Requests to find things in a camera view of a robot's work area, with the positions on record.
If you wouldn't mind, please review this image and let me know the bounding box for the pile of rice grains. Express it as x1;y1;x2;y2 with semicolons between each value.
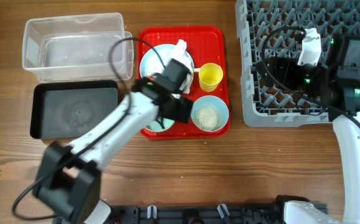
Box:
194;106;221;131

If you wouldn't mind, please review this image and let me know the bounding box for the light blue bowl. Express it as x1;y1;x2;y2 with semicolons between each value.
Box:
191;95;230;133

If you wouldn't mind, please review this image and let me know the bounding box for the yellow plastic cup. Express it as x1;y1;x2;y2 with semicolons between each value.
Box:
199;63;224;92

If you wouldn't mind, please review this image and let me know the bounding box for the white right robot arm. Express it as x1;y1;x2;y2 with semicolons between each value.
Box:
256;27;360;223

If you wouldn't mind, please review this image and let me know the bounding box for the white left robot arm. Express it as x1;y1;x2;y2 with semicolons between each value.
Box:
32;59;193;223

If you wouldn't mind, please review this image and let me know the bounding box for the grey dishwasher rack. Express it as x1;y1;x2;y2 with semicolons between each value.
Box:
235;0;360;127

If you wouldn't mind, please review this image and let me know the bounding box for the black waste tray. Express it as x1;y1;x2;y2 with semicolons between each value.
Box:
30;80;118;140

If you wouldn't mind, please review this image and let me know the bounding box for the mint green bowl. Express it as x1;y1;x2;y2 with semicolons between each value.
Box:
145;118;175;133

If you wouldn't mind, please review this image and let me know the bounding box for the light blue plate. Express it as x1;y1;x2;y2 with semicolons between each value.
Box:
139;44;196;95

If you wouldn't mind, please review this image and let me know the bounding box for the crumpled white napkin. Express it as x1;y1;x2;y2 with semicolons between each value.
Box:
171;39;194;94

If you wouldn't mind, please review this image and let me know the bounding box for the red serving tray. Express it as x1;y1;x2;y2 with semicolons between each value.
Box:
139;26;230;139

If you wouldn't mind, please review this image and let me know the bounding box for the clear plastic bin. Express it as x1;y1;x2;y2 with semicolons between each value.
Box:
22;12;134;83

